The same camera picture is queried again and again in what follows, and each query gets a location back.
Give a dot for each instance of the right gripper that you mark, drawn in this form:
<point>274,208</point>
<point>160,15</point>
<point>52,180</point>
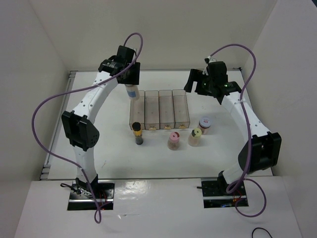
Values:
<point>200,75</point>

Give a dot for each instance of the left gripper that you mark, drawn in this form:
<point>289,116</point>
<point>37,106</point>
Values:
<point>134,79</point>

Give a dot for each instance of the silver-lid blue-label bottle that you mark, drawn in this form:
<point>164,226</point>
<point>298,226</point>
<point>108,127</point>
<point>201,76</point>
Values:
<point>132,91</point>

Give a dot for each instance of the red-label lid spice jar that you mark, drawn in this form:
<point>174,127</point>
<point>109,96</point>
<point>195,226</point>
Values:
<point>204,124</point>

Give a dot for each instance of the pink-lid spice jar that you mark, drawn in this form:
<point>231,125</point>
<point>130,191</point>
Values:
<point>173,141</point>

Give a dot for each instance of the black-gold cap spice bottle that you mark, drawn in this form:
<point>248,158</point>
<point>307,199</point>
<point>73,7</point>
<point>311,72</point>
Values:
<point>137,131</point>

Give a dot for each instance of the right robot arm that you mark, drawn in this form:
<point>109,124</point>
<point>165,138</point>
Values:
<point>262,147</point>

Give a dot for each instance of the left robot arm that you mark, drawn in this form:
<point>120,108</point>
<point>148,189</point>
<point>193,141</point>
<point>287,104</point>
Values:
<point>78,124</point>

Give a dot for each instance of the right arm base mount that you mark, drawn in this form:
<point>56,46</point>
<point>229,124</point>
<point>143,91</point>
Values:
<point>215,196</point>

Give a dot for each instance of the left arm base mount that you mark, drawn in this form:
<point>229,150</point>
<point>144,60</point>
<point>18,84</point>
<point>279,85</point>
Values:
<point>81,200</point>

